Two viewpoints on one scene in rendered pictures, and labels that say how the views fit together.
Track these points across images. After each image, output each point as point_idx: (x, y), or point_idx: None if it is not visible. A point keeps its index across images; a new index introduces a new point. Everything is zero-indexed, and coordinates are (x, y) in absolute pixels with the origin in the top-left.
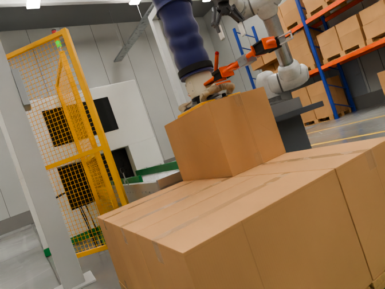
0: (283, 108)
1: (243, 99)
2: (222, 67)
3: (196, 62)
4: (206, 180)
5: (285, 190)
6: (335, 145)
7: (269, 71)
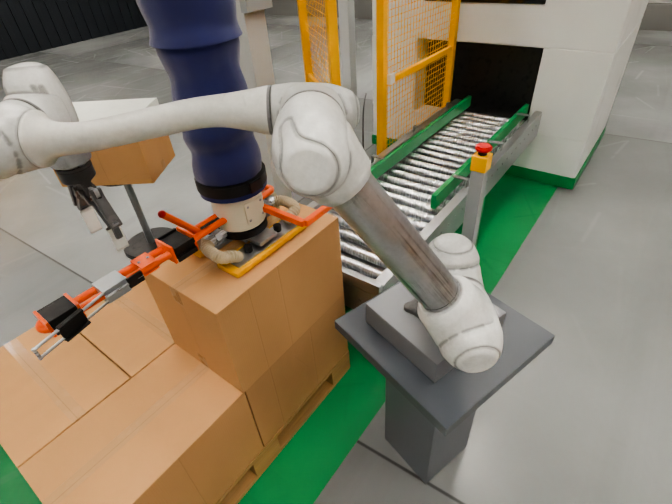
0: (398, 341)
1: (183, 301)
2: (158, 243)
3: (196, 180)
4: None
5: (6, 423)
6: (153, 470)
7: (443, 259)
